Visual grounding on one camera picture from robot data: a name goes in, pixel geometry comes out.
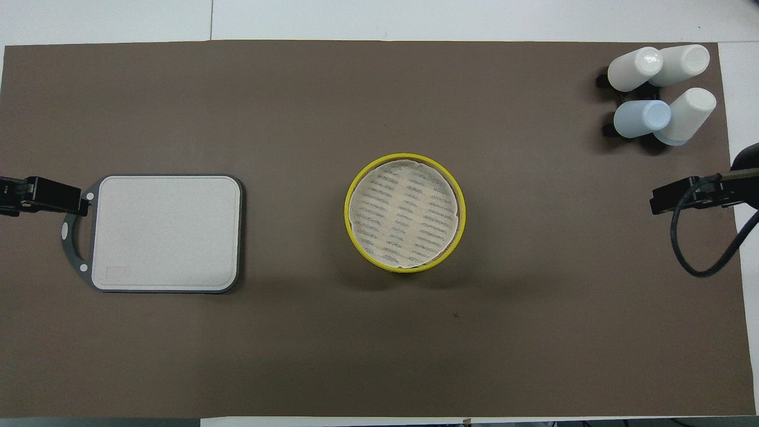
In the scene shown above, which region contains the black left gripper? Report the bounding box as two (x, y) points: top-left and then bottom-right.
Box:
(0, 176), (90, 217)

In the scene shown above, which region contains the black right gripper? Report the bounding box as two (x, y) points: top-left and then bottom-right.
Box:
(649, 174), (739, 216)

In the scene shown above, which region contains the yellow rimmed bamboo steamer tier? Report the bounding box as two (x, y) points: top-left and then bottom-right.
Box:
(344, 153), (467, 274)

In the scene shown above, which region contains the white mesh steamer liner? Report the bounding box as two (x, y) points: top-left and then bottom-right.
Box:
(347, 159), (461, 269)

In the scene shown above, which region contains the white cutting board grey rim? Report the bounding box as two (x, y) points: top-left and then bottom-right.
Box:
(61, 174), (244, 295)

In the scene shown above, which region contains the light blue plastic cup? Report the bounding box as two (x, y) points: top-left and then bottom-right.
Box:
(614, 100), (672, 139)

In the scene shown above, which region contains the black cup rack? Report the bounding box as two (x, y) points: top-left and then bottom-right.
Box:
(596, 71), (671, 149)

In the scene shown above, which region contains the white plastic cup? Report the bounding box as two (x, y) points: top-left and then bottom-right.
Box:
(608, 47), (664, 93)
(654, 88), (717, 146)
(649, 44), (710, 87)

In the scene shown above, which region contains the brown table mat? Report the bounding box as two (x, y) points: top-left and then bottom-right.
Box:
(0, 40), (755, 418)

